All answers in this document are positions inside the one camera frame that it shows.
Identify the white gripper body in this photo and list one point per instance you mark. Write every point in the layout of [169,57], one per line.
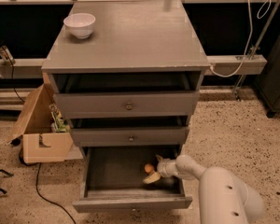
[163,168]

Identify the orange fruit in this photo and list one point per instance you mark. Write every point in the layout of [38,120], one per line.
[149,168]

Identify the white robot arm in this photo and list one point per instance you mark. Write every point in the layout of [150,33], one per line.
[224,198]

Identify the grey bottom drawer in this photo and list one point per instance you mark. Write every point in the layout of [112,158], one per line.
[113,180]

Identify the grey drawer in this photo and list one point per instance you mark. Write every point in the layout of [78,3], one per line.
[145,131]
[113,180]
[122,95]

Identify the grey middle drawer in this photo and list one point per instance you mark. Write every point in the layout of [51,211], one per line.
[145,131]

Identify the grey wooden drawer cabinet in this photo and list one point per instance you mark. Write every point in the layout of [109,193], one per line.
[130,37]

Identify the grey top drawer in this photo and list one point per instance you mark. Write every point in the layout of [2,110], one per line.
[122,95]

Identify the green snack packets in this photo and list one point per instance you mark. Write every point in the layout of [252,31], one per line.
[59,124]

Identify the open cardboard box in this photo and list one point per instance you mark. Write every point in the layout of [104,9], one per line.
[33,128]

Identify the dark grey side cabinet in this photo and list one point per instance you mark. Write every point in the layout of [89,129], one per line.
[268,82]

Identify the white ceramic bowl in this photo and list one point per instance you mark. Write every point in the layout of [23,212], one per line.
[80,25]

